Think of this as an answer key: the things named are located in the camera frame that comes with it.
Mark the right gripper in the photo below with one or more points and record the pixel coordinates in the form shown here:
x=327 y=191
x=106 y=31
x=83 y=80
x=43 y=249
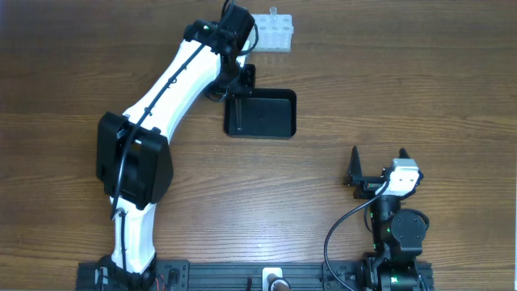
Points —
x=365 y=188

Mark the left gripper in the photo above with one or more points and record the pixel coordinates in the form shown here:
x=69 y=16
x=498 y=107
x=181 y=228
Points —
x=244 y=81

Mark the clear test tube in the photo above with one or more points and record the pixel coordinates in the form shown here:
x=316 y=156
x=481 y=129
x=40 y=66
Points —
x=273 y=11
x=238 y=117

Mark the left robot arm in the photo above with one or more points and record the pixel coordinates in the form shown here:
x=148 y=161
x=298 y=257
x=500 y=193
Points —
x=182 y=81

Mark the black tray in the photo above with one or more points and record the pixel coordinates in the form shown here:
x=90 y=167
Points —
x=266 y=117

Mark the white test tube rack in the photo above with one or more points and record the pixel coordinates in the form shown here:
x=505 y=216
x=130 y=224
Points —
x=276 y=38

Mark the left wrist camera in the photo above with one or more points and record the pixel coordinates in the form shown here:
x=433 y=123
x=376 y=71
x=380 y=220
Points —
x=242 y=60

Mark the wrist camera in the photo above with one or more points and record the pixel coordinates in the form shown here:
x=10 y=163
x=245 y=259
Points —
x=242 y=60
x=402 y=178

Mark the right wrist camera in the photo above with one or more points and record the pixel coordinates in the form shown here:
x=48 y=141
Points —
x=402 y=178

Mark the mounting rail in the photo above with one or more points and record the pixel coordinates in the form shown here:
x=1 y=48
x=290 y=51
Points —
x=226 y=277

